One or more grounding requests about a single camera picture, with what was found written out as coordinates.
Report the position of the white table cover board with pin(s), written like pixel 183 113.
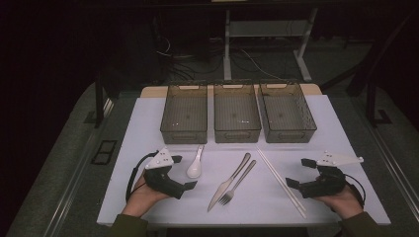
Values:
pixel 263 204

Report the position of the person's right hand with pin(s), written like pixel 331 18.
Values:
pixel 346 202

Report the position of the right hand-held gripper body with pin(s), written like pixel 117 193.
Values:
pixel 326 186

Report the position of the steel table knife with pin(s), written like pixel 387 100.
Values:
pixel 220 192

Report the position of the person's left hand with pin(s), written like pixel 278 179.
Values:
pixel 141 199

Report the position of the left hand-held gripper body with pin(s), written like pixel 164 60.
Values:
pixel 161 181

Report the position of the black metal stand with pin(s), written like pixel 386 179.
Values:
pixel 99 105
pixel 371 105

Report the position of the white chopstick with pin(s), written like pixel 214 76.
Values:
pixel 279 183
pixel 283 180

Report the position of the white metal desk frame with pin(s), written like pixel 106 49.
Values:
pixel 267 29

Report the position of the white ceramic spoon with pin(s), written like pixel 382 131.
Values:
pixel 194 170

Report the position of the smoky clear plastic bin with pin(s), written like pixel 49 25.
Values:
pixel 235 115
pixel 285 115
pixel 184 115

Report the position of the steel fork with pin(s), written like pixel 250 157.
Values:
pixel 242 177

